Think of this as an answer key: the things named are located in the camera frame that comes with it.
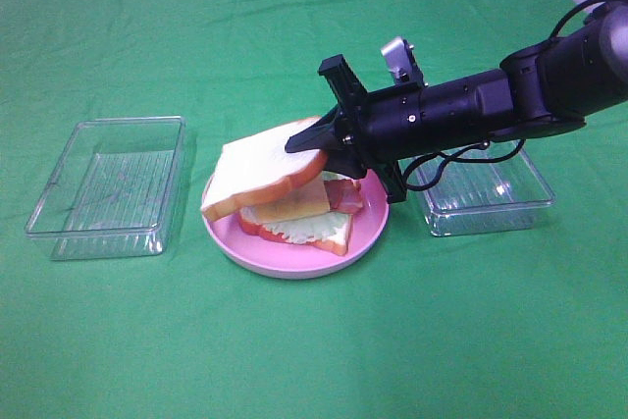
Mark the green lettuce leaf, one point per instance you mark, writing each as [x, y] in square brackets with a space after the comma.
[304, 230]

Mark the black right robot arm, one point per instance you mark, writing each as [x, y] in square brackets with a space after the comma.
[545, 89]

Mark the bread slice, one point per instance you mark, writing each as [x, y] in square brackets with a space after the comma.
[338, 237]
[256, 169]

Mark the yellow cheese slice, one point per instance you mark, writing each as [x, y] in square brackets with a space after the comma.
[306, 201]

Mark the clear left plastic tray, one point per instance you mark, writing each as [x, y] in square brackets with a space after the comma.
[113, 191]

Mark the clear plastic tray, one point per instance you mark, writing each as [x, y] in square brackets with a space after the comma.
[497, 189]
[113, 191]

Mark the green tablecloth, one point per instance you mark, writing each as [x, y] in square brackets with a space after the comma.
[528, 324]

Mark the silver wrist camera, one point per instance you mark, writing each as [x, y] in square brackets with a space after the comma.
[401, 63]

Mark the pink round plate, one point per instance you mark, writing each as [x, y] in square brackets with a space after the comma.
[292, 261]

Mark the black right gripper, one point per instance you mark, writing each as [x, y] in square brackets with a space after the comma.
[374, 130]

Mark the clear right plastic tray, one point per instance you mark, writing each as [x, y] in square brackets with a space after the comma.
[497, 189]

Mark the bacon strip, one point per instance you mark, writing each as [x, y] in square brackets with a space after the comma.
[344, 195]

